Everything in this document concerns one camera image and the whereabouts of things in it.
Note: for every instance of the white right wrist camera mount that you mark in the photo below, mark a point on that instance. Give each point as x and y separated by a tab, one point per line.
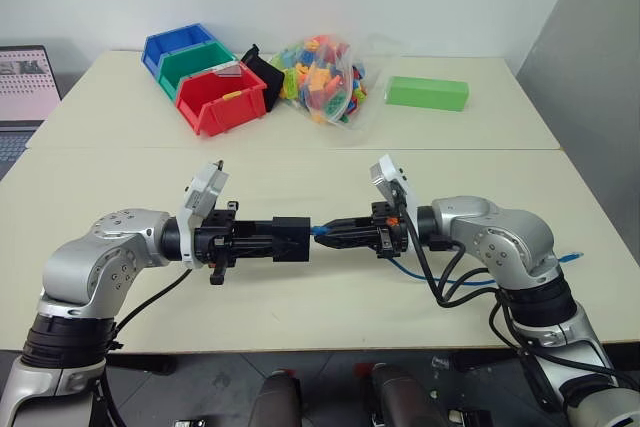
387	172

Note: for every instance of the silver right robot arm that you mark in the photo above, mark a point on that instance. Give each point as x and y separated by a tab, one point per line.
510	237

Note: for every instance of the black fabric pouch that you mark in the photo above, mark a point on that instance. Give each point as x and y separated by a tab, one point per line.
265	77

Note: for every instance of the dark rounded shape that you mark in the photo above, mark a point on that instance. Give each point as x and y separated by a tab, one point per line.
402	397
277	399

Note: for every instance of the clear bag of colourful bricks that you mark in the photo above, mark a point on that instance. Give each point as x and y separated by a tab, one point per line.
325	82

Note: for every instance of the blue plastic storage bin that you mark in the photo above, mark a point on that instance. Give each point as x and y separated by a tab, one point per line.
172	42

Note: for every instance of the small yellow brick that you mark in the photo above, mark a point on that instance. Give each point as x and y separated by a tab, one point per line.
232	94

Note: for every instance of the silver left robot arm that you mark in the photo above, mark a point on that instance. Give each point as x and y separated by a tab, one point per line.
75	267

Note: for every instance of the green plastic storage bin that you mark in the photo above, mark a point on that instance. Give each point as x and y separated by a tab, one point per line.
192	63

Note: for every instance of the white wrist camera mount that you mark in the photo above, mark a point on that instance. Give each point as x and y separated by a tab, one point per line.
205	187
387	172

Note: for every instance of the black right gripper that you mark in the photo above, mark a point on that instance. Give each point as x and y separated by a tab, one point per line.
387	239

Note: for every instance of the red plastic storage bin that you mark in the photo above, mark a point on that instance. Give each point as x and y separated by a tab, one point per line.
227	114

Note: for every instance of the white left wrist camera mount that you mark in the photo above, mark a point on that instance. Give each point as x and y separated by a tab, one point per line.
205	187

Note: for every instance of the grey laptop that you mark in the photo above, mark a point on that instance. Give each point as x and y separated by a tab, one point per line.
25	82

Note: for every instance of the small black box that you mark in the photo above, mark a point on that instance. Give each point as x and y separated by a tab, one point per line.
292	239

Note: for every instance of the green rectangular box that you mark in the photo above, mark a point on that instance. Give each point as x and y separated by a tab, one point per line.
427	94

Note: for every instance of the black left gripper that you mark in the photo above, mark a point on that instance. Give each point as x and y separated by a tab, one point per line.
215	242

